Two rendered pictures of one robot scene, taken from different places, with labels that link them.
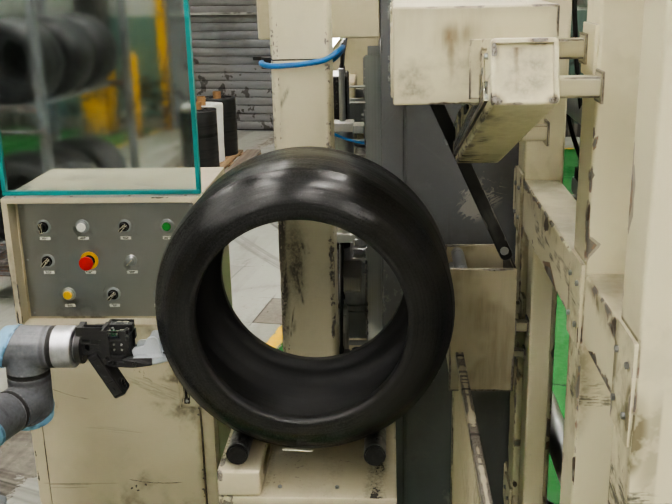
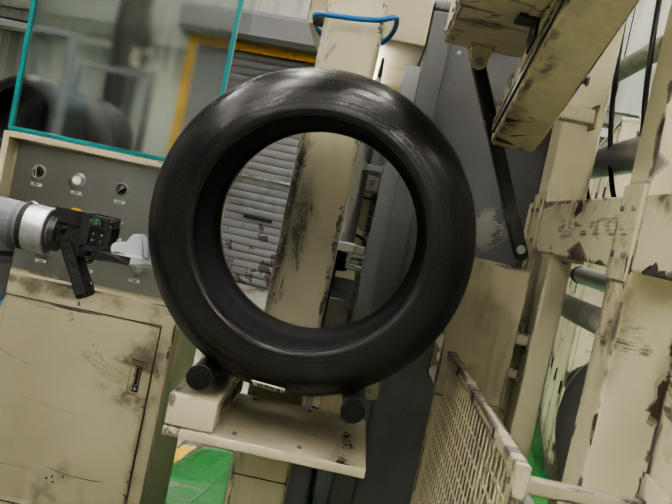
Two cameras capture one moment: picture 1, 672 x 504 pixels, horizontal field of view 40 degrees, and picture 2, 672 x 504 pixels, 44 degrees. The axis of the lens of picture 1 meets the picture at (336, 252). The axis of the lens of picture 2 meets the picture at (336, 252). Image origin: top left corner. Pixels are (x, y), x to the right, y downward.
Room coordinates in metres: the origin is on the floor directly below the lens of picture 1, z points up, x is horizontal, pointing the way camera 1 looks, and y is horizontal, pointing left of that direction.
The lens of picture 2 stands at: (0.18, 0.07, 1.25)
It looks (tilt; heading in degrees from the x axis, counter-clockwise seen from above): 3 degrees down; 358
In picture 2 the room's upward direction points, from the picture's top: 12 degrees clockwise
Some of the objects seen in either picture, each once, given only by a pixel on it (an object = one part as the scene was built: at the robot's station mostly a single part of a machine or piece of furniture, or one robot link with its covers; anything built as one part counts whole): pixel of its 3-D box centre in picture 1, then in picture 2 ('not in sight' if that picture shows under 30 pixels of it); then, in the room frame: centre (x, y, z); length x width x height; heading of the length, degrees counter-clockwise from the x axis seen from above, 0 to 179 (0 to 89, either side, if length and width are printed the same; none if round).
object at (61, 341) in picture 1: (68, 346); (42, 229); (1.80, 0.57, 1.09); 0.10 x 0.05 x 0.09; 176
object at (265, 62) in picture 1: (302, 59); (354, 26); (2.08, 0.06, 1.65); 0.19 x 0.19 x 0.06; 86
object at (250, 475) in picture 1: (251, 441); (209, 392); (1.83, 0.20, 0.84); 0.36 x 0.09 x 0.06; 176
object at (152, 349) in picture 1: (154, 349); (135, 249); (1.77, 0.38, 1.09); 0.09 x 0.03 x 0.06; 86
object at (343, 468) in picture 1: (313, 456); (274, 425); (1.82, 0.06, 0.80); 0.37 x 0.36 x 0.02; 86
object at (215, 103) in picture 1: (207, 136); not in sight; (8.66, 1.20, 0.38); 1.20 x 0.80 x 0.76; 174
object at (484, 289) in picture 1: (478, 315); (475, 326); (2.02, -0.33, 1.05); 0.20 x 0.15 x 0.30; 176
